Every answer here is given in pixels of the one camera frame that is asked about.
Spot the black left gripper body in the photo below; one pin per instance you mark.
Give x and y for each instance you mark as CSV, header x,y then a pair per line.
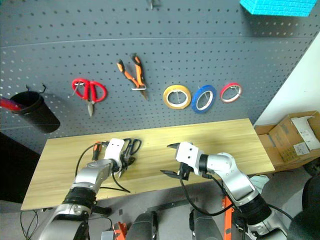
x,y
124,157

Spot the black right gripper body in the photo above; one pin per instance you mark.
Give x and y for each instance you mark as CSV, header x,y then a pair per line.
x,y
185,171

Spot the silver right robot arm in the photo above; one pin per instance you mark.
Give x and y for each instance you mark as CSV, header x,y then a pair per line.
x,y
237,180

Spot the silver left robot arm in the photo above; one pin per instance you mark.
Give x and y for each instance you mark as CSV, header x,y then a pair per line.
x,y
87,175

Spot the yellow tape roll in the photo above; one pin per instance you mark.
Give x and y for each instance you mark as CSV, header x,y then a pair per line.
x,y
169,101

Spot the blue tape roll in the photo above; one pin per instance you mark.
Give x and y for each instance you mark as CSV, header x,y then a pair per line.
x,y
195,106

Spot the red tape roll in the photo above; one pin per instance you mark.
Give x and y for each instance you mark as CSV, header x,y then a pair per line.
x,y
224,90

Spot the grey perforated pegboard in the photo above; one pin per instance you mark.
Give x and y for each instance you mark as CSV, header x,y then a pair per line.
x,y
155,37

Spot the dark rounded shape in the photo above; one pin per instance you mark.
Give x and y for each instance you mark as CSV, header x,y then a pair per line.
x,y
201,226
145,226

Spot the small orange device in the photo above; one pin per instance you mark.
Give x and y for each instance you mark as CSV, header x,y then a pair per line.
x,y
120,231

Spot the orange metal stand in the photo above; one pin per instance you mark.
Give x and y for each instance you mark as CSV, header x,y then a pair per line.
x,y
228,220

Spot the orange black pliers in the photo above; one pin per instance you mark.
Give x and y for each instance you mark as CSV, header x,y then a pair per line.
x,y
138,73

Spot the black cylindrical cup holder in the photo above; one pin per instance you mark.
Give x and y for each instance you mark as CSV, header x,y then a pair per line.
x,y
37,113

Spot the brown cardboard box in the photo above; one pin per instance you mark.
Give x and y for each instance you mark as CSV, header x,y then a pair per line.
x,y
280,140

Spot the dark cabinet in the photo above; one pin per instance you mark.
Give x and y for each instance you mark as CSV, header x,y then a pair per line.
x,y
15,165

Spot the white paper label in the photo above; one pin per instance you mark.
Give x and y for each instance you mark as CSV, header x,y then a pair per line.
x,y
303,132

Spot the black rounded object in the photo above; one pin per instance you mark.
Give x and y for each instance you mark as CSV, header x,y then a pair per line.
x,y
312,200

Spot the grey metal hanging tool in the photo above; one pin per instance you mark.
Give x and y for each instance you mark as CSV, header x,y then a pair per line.
x,y
151,3

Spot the teal foam block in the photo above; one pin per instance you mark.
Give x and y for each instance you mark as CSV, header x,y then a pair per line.
x,y
277,6

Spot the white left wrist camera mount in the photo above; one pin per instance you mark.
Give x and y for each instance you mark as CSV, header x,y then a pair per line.
x,y
113,150

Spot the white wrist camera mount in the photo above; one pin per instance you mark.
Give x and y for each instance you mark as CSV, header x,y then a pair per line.
x,y
188,155
113,150

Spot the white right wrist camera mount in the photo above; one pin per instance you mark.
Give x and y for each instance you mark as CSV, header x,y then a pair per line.
x,y
188,155

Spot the black metal table bracket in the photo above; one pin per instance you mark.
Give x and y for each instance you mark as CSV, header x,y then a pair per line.
x,y
167,206

